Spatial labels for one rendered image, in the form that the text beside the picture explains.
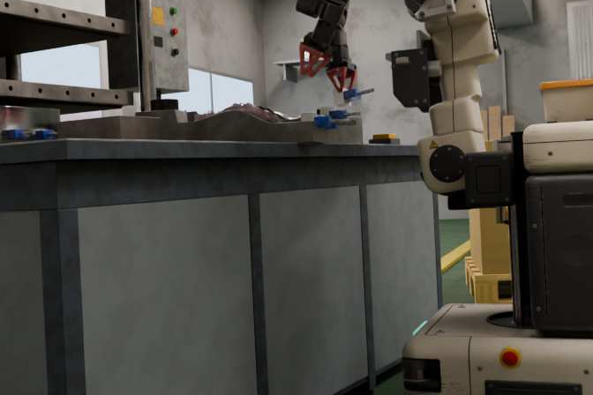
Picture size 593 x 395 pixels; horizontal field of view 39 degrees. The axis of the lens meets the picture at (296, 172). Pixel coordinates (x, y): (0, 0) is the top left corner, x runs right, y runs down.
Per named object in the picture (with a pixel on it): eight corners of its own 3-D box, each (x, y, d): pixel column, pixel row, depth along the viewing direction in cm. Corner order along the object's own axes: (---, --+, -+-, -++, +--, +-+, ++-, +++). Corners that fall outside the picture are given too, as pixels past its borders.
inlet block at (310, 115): (352, 130, 228) (351, 110, 228) (349, 130, 223) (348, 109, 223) (305, 133, 231) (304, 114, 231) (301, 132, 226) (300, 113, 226)
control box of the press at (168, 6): (208, 357, 334) (191, -9, 334) (161, 375, 308) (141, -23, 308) (165, 354, 345) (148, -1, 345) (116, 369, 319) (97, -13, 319)
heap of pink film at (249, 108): (288, 125, 244) (288, 99, 244) (273, 122, 226) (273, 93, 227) (205, 130, 250) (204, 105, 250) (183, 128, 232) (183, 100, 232)
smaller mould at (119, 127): (162, 145, 204) (161, 117, 204) (121, 145, 191) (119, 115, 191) (101, 151, 214) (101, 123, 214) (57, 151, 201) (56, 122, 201)
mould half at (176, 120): (331, 144, 245) (329, 106, 245) (313, 141, 219) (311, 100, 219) (171, 152, 256) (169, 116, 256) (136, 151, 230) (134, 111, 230)
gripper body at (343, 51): (325, 68, 264) (322, 46, 265) (340, 75, 273) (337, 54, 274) (342, 63, 261) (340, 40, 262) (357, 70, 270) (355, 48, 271)
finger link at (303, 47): (288, 68, 226) (302, 35, 225) (297, 70, 233) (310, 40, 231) (311, 78, 224) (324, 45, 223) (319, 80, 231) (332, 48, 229)
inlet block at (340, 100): (378, 100, 262) (376, 83, 263) (371, 96, 257) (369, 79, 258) (341, 108, 268) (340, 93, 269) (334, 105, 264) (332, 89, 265)
